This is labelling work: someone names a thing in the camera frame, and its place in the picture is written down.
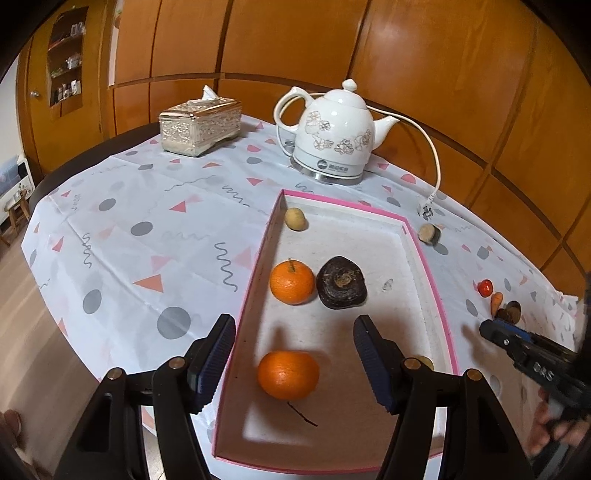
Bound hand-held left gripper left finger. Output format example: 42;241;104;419
53;314;237;480

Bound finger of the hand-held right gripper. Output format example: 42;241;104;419
501;323;539;346
479;320;522;356

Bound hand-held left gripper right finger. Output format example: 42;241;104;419
353;315;532;480

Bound orange with stem twig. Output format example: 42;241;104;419
257;351;320;401

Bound large dark water chestnut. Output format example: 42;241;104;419
316;256;369;309

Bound pink-edged cardboard tray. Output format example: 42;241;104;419
212;188;460;475

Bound orange without stem twig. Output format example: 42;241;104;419
270;258;315;306

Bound person's right hand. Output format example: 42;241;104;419
526;390;591;457

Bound thin dark twig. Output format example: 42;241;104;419
286;401;319;428

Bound patterned white tablecloth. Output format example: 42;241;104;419
21;113;583;480

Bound silver kettle base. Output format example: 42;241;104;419
290;154;365;186

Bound gold embossed tissue box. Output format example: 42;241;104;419
158;98;243;158

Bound white floral ceramic kettle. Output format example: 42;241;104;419
273;79;400;178

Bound small wooden stool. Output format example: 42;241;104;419
4;198;33;245

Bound wooden door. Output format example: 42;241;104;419
18;9;112;178

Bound white power cord with plug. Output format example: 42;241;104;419
369;104;443;217

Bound wall shelf with small items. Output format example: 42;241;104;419
47;6;89;109

